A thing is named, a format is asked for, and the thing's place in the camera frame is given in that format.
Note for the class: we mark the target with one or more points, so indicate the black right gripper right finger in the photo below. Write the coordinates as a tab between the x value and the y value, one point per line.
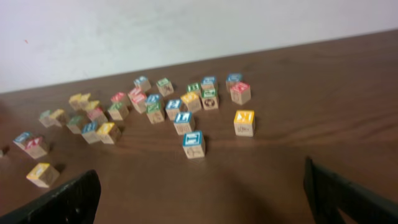
327	193

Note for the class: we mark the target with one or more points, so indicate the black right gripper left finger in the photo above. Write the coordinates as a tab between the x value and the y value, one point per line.
76	201

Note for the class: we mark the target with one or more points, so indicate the yellow O block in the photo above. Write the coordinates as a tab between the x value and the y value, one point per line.
109	133

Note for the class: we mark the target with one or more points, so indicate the green R block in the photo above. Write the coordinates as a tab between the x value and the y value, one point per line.
118	111

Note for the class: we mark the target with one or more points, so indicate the blue L block front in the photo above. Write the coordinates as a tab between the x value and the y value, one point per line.
184	122

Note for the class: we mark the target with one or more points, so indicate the blue l block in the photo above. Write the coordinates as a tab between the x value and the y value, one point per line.
184	122
143	83

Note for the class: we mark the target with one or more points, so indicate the yellow K block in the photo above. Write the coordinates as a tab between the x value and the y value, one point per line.
43	175

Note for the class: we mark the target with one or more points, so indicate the red A block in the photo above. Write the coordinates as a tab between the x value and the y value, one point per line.
37	147

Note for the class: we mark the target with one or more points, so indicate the blue H block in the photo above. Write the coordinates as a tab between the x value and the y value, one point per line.
89	132

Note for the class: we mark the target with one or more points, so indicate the green Z block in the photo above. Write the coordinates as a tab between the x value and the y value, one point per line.
76	124

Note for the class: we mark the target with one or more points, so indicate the blue P block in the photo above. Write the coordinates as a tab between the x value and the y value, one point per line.
22	139

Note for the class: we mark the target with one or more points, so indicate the yellow s block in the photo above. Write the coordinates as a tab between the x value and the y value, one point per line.
59	117
84	100

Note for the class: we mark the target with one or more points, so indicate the red U block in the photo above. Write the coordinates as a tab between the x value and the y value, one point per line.
98	116

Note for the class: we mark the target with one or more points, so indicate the green 7 block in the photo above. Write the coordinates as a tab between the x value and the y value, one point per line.
45	118

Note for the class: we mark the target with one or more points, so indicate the yellow Q block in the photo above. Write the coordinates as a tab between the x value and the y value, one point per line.
92	105

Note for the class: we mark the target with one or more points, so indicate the yellow W block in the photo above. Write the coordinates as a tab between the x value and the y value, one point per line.
74	101

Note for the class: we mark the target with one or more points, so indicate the yellow S block back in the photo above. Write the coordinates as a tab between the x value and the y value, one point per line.
84	100

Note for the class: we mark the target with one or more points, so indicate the yellow X block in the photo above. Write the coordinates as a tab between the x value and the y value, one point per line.
244	123

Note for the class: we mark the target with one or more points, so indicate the red E block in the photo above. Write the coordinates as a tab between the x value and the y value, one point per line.
121	97

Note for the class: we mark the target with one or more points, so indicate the green N block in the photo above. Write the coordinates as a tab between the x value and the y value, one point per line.
155	113

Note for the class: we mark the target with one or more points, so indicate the red I block front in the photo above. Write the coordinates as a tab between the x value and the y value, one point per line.
139	103

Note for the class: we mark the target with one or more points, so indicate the red i block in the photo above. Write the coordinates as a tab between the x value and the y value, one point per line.
139	103
134	92

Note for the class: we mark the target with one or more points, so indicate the red I block back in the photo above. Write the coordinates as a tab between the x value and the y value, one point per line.
134	92

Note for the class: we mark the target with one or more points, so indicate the blue D block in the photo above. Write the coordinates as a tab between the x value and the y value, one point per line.
153	98

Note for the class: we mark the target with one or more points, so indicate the blue F block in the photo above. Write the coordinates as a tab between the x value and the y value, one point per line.
194	145

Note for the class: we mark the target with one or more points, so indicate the blue 2 block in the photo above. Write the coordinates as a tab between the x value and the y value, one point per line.
173	107

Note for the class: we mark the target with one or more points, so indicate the blue L block back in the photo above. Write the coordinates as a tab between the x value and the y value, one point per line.
143	83

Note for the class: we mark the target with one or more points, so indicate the green 4 block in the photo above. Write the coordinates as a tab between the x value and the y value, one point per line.
165	86

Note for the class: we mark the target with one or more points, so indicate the blue block far right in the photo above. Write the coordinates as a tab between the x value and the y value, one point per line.
232	79

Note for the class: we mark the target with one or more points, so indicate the green block right cluster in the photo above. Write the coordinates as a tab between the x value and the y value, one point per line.
209	98

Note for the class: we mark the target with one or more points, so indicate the yellow block right cluster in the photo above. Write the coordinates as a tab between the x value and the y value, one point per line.
191	101

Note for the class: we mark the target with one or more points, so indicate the green B block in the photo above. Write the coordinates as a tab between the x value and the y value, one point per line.
194	88

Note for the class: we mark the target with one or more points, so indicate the blue S block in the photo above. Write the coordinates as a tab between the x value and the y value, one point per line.
209	83

